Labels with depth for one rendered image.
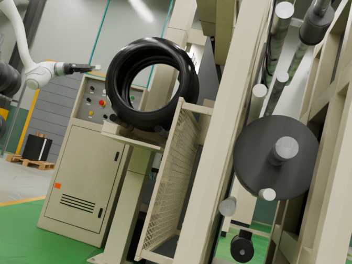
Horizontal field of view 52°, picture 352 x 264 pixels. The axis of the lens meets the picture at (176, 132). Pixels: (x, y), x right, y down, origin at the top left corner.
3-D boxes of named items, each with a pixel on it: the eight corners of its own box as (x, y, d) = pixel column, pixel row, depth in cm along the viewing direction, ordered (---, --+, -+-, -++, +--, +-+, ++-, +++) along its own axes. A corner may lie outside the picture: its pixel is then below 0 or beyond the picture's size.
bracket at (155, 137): (121, 133, 248) (124, 119, 249) (176, 147, 240) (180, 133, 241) (119, 132, 245) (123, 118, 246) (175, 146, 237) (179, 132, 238)
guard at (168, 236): (172, 234, 234) (200, 131, 242) (175, 235, 233) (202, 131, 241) (133, 260, 146) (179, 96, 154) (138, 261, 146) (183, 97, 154)
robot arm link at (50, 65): (63, 74, 241) (54, 81, 230) (41, 75, 244) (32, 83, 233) (58, 58, 236) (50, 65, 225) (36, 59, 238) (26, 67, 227)
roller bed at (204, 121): (196, 146, 251) (206, 105, 254) (216, 151, 248) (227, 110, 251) (192, 142, 231) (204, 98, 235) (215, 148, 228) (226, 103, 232)
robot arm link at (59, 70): (61, 65, 239) (69, 64, 238) (60, 78, 238) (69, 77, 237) (54, 59, 230) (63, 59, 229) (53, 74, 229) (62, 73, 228)
